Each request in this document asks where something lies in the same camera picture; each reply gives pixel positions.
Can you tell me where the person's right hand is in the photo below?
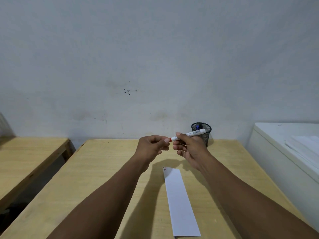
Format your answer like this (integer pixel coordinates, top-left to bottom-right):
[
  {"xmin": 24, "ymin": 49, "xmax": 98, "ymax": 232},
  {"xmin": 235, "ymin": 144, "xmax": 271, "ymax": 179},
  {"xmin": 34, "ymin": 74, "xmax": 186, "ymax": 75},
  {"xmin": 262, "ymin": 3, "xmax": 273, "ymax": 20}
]
[{"xmin": 172, "ymin": 132, "xmax": 213, "ymax": 172}]

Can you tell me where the person's left hand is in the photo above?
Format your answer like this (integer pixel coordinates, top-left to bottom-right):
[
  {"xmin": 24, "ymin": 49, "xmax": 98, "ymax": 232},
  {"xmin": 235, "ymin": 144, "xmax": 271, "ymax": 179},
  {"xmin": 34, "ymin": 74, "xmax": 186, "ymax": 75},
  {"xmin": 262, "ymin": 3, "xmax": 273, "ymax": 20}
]
[{"xmin": 132, "ymin": 135, "xmax": 170, "ymax": 173}]

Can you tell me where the white marker with red tip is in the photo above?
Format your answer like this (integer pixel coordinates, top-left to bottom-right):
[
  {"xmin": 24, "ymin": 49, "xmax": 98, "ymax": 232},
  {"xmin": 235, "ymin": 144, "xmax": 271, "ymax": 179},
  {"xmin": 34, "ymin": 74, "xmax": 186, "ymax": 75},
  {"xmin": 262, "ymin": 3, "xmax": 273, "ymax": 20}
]
[{"xmin": 169, "ymin": 128, "xmax": 206, "ymax": 143}]

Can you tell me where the person's left forearm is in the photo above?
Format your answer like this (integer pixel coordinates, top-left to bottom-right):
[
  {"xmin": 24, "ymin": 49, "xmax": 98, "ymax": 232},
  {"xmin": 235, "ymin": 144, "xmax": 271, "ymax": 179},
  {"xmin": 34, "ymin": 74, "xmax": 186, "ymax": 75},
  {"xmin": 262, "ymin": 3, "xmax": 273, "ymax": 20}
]
[{"xmin": 47, "ymin": 155, "xmax": 150, "ymax": 239}]

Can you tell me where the person's right forearm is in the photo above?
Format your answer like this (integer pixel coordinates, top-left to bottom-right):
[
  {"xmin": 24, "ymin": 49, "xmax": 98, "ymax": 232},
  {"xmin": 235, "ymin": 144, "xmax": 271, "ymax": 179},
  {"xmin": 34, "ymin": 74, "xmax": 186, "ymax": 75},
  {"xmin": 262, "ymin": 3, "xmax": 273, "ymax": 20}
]
[{"xmin": 197, "ymin": 152, "xmax": 319, "ymax": 239}]

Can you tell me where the black mesh pen holder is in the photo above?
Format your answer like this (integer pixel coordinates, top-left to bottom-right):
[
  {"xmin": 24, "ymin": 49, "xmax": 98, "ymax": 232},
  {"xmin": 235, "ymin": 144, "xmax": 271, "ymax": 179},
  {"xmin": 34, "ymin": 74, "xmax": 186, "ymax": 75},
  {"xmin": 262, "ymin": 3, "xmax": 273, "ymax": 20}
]
[{"xmin": 191, "ymin": 122, "xmax": 212, "ymax": 148}]

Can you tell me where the white paper strip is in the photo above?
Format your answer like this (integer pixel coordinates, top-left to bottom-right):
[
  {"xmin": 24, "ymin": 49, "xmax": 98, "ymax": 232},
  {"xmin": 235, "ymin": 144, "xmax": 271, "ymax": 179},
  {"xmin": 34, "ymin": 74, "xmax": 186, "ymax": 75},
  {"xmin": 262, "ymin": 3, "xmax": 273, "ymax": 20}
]
[{"xmin": 163, "ymin": 167, "xmax": 201, "ymax": 238}]

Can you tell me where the white cabinet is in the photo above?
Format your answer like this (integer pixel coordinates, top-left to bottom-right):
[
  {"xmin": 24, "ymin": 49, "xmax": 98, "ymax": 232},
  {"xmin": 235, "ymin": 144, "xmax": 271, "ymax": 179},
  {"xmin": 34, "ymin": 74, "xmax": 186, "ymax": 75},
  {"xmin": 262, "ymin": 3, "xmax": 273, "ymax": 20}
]
[{"xmin": 245, "ymin": 122, "xmax": 319, "ymax": 232}]

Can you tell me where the stack of white papers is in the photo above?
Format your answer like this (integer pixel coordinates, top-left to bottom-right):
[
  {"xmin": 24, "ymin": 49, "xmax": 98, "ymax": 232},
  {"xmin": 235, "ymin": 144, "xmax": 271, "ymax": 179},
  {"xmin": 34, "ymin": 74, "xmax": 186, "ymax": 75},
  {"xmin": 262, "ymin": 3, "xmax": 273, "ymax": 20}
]
[{"xmin": 284, "ymin": 135, "xmax": 319, "ymax": 170}]

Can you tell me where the wooden side table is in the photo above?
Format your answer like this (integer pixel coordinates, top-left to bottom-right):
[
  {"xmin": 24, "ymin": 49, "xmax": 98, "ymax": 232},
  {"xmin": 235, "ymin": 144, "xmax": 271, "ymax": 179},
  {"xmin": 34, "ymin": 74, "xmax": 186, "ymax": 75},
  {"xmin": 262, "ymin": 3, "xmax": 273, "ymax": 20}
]
[{"xmin": 0, "ymin": 136, "xmax": 73, "ymax": 214}]

